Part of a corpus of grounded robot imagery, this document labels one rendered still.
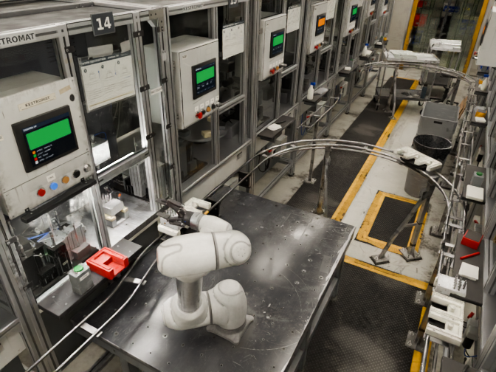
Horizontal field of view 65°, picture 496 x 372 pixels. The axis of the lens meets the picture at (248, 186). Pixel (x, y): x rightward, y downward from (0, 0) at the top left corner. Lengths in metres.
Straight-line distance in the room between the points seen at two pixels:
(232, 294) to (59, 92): 1.13
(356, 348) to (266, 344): 1.05
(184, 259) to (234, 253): 0.16
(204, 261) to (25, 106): 0.89
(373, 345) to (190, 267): 1.91
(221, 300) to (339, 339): 1.29
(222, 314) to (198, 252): 0.64
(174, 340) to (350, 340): 1.37
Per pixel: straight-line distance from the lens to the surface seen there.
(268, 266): 2.38
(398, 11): 9.72
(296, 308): 2.18
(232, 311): 1.90
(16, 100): 1.67
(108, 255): 2.13
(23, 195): 1.78
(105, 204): 2.38
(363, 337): 3.01
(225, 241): 1.32
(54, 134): 1.76
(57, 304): 2.03
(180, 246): 1.32
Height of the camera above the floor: 2.30
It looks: 32 degrees down
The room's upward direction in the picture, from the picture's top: 2 degrees clockwise
